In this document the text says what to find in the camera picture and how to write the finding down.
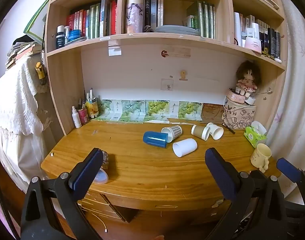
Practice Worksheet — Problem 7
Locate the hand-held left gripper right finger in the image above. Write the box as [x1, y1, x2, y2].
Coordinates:
[205, 147, 288, 240]

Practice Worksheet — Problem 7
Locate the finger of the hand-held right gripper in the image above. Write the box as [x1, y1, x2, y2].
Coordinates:
[284, 200, 305, 219]
[277, 157, 305, 201]

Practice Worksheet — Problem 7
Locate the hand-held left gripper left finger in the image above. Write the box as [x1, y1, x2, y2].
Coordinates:
[20, 147, 104, 240]

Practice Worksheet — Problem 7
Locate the clear plastic cup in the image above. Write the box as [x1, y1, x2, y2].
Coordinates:
[92, 169, 109, 185]

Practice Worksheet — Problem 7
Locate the white paper cup red print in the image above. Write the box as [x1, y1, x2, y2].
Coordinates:
[206, 122, 224, 141]

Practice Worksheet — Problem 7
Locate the plain white cup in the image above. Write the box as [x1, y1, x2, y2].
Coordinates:
[173, 138, 198, 158]

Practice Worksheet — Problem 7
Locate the brown paper cup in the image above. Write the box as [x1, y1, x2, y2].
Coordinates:
[191, 124, 211, 141]

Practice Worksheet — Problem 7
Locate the checkered paper cup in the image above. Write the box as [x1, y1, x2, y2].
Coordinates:
[161, 125, 183, 143]

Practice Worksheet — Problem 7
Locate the blue plastic cup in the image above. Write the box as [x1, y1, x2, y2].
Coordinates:
[143, 131, 169, 150]

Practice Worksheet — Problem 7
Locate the cream ceramic mug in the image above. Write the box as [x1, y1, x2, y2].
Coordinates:
[251, 143, 272, 173]

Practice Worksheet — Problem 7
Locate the wooden desk drawer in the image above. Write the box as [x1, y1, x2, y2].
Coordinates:
[77, 189, 141, 223]

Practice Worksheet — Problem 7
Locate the green tissue pack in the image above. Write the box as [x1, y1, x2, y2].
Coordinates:
[244, 121, 267, 149]

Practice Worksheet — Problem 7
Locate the white spray bottle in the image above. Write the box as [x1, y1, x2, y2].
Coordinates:
[72, 106, 82, 129]

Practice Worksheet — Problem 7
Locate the printed gift bag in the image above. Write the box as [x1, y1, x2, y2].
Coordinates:
[222, 99, 257, 130]

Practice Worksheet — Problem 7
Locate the brown face drawing card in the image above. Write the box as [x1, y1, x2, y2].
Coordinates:
[201, 104, 227, 124]

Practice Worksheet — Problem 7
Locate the pink round box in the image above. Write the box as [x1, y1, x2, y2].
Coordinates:
[226, 88, 246, 104]

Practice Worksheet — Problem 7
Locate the grape print folded leaflet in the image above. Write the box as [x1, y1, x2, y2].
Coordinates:
[94, 99, 203, 124]

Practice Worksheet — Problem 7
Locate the white floral curtain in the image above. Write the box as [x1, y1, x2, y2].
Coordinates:
[265, 0, 305, 207]

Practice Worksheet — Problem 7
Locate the wooden bookshelf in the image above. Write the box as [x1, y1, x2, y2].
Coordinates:
[42, 0, 288, 136]

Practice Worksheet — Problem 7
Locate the brown-haired rag doll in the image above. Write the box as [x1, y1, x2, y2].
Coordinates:
[236, 60, 262, 98]

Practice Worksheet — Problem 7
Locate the white lace cloth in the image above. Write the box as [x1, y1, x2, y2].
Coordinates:
[0, 54, 53, 187]

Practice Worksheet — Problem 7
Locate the clear square sticker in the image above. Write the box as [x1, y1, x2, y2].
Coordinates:
[161, 78, 174, 91]

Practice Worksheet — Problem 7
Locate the yellow toy figure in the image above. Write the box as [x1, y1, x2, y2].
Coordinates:
[35, 62, 47, 80]

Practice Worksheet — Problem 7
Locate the pile of old books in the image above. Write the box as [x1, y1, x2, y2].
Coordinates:
[6, 42, 44, 70]

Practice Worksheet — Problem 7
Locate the row of cosmetic boxes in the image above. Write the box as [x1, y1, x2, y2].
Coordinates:
[234, 12, 282, 58]

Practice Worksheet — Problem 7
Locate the dark glass bottle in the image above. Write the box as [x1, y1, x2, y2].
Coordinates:
[56, 25, 65, 49]

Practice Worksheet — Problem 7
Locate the blue jar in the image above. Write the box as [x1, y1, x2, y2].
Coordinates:
[69, 30, 82, 42]

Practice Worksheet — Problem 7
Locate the grey round cushion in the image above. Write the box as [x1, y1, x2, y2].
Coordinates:
[155, 25, 200, 37]

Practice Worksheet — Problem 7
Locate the row of red green books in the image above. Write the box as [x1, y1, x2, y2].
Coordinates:
[66, 0, 117, 39]

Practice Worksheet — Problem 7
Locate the green framed picture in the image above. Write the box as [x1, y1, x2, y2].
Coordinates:
[23, 0, 52, 46]

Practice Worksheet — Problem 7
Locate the floral white cylinder tube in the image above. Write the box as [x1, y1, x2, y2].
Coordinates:
[125, 0, 144, 34]

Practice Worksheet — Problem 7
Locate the white cable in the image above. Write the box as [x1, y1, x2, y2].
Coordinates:
[92, 213, 108, 232]

